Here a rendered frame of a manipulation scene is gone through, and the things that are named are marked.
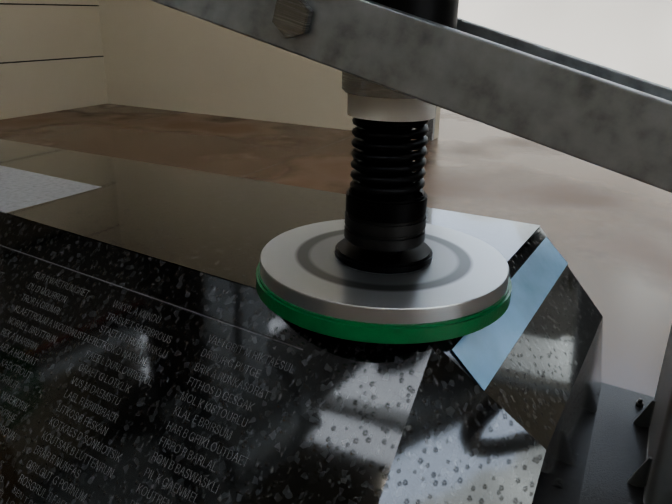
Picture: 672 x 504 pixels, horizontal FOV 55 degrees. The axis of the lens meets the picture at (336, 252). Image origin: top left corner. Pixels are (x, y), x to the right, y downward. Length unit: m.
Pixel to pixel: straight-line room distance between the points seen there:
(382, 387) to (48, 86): 6.73
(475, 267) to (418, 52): 0.19
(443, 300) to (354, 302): 0.07
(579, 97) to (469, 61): 0.07
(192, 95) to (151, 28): 0.78
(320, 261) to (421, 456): 0.18
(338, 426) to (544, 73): 0.28
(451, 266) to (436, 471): 0.17
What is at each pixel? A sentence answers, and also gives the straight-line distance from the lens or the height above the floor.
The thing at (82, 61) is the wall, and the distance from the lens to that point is 7.39.
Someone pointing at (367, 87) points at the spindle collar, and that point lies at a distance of 0.49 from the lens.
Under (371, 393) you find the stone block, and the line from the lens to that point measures 0.49.
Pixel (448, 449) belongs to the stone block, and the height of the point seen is 0.74.
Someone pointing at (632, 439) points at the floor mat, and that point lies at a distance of 1.89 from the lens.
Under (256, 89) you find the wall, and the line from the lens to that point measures 6.40.
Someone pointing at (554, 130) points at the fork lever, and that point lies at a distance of 0.45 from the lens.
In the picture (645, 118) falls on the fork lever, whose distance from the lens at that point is 0.45.
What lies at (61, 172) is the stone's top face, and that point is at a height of 0.80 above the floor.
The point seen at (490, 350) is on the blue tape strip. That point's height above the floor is 0.78.
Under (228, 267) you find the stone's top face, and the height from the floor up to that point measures 0.80.
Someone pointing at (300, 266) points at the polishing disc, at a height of 0.83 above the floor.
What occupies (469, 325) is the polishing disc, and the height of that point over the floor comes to 0.81.
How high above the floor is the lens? 1.03
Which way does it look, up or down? 21 degrees down
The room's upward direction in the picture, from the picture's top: 2 degrees clockwise
